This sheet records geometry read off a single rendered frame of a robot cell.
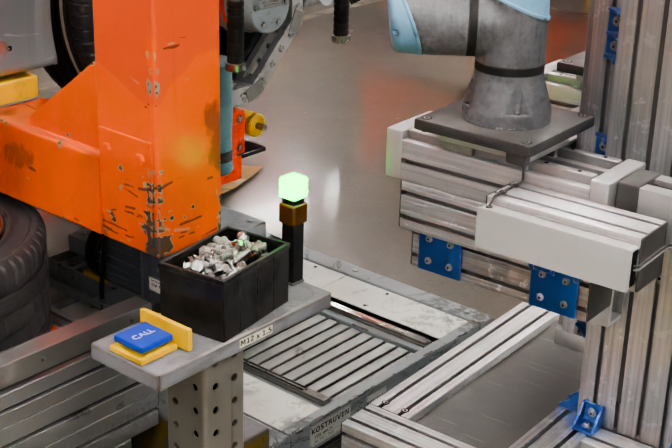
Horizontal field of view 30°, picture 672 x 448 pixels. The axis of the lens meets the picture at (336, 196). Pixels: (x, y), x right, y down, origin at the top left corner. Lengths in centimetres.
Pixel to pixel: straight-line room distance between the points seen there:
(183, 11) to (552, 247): 75
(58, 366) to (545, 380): 96
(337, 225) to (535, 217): 187
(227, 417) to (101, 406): 28
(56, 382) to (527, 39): 103
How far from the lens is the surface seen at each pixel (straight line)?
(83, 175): 239
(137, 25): 217
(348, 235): 372
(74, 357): 237
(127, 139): 225
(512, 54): 205
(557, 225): 194
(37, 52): 267
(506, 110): 206
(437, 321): 306
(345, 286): 321
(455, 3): 204
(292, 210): 227
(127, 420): 249
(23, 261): 238
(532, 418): 244
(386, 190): 408
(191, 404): 224
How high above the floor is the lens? 145
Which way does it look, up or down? 21 degrees down
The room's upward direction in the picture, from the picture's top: 2 degrees clockwise
